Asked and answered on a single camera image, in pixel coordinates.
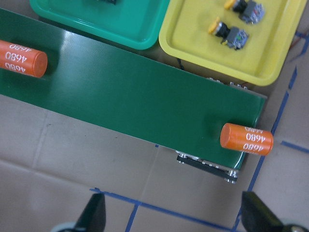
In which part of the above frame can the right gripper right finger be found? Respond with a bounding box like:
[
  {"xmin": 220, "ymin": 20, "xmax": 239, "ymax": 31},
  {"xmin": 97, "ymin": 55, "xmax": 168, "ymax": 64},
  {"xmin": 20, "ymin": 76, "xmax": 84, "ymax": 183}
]
[{"xmin": 240, "ymin": 191, "xmax": 290, "ymax": 232}]

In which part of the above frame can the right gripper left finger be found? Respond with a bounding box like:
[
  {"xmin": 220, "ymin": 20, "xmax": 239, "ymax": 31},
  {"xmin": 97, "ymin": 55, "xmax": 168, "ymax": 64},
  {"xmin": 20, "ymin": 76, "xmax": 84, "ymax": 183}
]
[{"xmin": 74, "ymin": 193, "xmax": 106, "ymax": 232}]

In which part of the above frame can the orange cylinder labelled 4680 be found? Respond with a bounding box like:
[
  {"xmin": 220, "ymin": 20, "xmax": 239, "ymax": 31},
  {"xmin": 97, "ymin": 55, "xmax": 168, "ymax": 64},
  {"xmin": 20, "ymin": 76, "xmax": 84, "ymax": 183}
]
[{"xmin": 0, "ymin": 40, "xmax": 48, "ymax": 78}]

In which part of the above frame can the yellow push button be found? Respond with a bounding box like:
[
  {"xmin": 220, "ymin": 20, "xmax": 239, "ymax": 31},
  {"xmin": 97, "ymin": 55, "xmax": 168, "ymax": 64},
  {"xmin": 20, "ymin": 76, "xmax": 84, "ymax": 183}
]
[
  {"xmin": 224, "ymin": 0, "xmax": 265, "ymax": 24},
  {"xmin": 208, "ymin": 17, "xmax": 249, "ymax": 50}
]

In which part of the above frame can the green conveyor belt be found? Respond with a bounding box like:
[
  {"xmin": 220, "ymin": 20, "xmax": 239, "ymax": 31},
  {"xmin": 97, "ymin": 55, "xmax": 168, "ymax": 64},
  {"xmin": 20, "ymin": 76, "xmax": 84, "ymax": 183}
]
[{"xmin": 0, "ymin": 9, "xmax": 266, "ymax": 183}]

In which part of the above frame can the yellow plastic tray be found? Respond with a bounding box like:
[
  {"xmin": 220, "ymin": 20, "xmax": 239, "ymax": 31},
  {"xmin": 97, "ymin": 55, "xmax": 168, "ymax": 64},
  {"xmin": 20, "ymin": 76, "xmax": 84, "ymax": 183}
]
[{"xmin": 159, "ymin": 0, "xmax": 306, "ymax": 86}]

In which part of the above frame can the green plastic tray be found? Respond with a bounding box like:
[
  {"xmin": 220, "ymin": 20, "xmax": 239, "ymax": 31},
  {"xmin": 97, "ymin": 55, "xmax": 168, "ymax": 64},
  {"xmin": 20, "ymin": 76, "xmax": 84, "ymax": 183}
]
[{"xmin": 30, "ymin": 0, "xmax": 169, "ymax": 50}]

